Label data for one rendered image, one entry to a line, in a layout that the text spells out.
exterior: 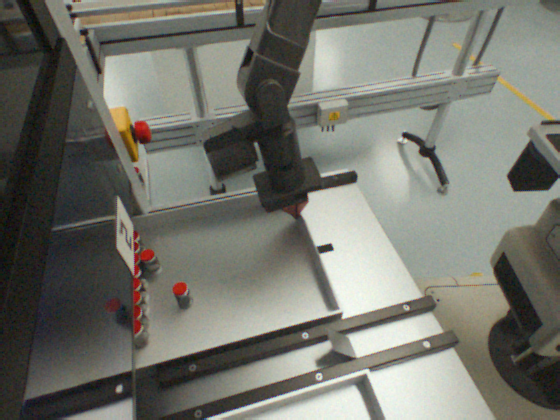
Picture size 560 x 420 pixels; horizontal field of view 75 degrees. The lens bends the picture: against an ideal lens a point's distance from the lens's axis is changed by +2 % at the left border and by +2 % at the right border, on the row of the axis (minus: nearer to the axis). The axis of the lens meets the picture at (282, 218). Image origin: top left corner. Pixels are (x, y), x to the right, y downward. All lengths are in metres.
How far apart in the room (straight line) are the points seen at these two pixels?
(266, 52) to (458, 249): 1.56
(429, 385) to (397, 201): 1.49
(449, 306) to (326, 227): 0.78
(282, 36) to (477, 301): 1.14
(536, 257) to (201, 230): 0.64
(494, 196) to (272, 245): 1.72
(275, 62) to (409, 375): 0.43
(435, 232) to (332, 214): 1.26
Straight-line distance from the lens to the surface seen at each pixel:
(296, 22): 0.46
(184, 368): 0.53
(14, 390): 0.24
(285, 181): 0.53
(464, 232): 1.96
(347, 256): 0.62
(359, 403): 0.53
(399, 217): 1.90
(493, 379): 1.30
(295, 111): 1.56
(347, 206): 0.69
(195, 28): 1.31
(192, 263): 0.62
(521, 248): 0.86
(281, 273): 0.59
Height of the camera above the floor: 1.39
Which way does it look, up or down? 50 degrees down
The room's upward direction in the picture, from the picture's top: straight up
